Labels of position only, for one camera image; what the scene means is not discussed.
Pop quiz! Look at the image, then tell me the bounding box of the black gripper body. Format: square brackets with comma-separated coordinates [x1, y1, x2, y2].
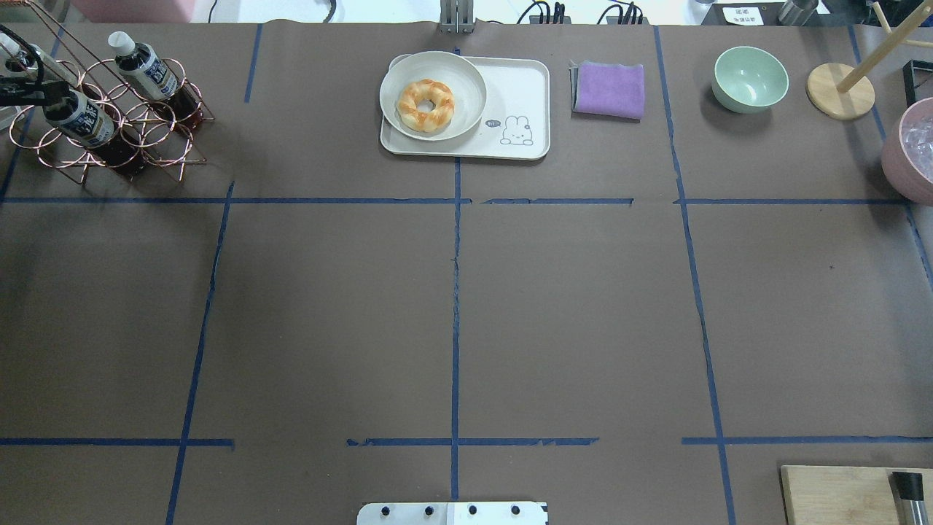
[1, 79, 71, 107]

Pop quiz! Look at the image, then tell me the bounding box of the tea bottle dark liquid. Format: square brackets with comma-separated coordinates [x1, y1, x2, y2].
[42, 90, 146, 177]

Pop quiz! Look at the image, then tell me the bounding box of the tea bottle in rack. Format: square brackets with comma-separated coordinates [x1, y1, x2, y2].
[107, 31, 203, 132]

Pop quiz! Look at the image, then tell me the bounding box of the cream rabbit tray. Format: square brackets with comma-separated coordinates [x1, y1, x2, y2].
[380, 56, 550, 162]

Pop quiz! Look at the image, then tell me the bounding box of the glazed twisted donut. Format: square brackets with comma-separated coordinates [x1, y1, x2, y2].
[396, 79, 456, 133]

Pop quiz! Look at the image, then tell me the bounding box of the white round plate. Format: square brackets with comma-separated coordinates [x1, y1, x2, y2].
[379, 50, 487, 141]

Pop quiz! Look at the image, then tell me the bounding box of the purple folded cloth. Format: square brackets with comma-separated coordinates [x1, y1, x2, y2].
[570, 61, 646, 122]

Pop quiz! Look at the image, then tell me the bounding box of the mint green bowl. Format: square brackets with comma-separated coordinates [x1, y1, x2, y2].
[711, 46, 789, 115]

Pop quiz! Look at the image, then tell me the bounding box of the wooden mug tree stand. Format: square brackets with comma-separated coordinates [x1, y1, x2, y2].
[805, 1, 932, 122]

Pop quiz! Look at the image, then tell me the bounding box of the pink bowl with ice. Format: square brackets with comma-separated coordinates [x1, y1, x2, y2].
[882, 98, 932, 207]

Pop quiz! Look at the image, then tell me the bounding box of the wooden cutting board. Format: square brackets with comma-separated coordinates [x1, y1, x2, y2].
[780, 465, 932, 524]

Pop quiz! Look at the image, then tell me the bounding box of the copper wire bottle rack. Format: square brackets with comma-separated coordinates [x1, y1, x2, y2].
[2, 1, 214, 186]

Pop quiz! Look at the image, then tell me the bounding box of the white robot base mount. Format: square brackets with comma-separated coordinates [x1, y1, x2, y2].
[356, 501, 550, 524]

